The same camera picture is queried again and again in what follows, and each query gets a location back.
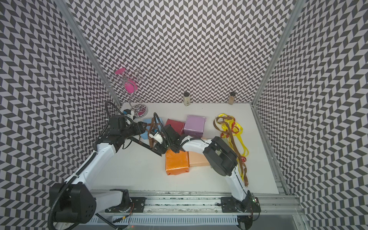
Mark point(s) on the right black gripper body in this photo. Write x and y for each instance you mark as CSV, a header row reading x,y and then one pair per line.
x,y
167,143

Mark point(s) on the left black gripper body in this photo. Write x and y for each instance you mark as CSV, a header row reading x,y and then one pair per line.
x,y
131,131

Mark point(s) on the red gift box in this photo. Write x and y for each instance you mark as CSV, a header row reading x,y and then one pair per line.
x,y
178,126

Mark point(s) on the black ribbon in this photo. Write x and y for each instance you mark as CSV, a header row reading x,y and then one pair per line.
x,y
144,145

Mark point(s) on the orange gift box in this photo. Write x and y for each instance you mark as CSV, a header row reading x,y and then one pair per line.
x,y
176,163

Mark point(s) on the purple gift box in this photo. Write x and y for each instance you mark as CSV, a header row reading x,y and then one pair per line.
x,y
194,125

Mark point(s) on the peach gift box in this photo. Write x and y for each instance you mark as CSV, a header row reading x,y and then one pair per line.
x,y
198,159

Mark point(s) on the yellow ribbon of peach box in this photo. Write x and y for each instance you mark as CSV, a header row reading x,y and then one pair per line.
x,y
222,123

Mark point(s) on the blue gift box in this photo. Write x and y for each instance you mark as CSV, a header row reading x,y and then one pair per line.
x,y
145,135

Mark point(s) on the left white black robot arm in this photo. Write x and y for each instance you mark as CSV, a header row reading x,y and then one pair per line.
x,y
72,201

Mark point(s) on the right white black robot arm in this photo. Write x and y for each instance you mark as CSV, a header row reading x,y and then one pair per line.
x,y
221,157

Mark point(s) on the light spice jar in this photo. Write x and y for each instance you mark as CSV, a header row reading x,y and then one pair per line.
x,y
186,98

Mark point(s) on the silver pink jewelry stand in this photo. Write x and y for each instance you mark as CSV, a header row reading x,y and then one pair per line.
x,y
121,81

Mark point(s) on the brown spice jar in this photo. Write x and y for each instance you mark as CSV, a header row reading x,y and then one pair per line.
x,y
231,98

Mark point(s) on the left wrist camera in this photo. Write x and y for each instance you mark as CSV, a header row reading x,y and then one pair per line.
x,y
129,113

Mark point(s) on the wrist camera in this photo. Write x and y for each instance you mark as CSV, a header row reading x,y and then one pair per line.
x,y
129,113
157,136

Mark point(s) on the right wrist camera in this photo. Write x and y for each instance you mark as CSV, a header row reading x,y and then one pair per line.
x,y
157,136

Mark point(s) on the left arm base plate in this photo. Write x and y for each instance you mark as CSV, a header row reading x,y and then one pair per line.
x,y
133,204

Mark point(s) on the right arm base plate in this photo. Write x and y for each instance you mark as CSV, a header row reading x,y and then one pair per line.
x,y
231,205

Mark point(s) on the aluminium front rail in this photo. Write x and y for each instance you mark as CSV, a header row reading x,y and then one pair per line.
x,y
209,203

